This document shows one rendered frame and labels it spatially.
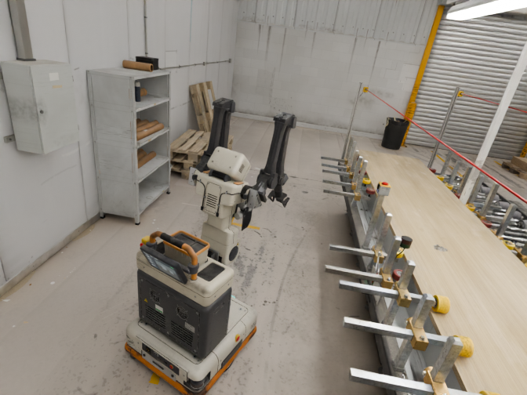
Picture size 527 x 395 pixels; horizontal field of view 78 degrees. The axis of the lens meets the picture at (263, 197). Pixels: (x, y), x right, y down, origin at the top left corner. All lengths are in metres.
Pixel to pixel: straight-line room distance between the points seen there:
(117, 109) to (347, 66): 6.92
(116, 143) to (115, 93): 0.48
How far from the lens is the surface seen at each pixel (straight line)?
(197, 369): 2.11
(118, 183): 3.74
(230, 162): 1.87
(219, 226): 2.01
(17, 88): 2.81
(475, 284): 2.26
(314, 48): 9.31
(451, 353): 1.37
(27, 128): 2.85
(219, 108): 2.09
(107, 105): 3.53
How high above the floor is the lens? 1.97
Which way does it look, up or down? 25 degrees down
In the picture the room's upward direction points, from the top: 8 degrees clockwise
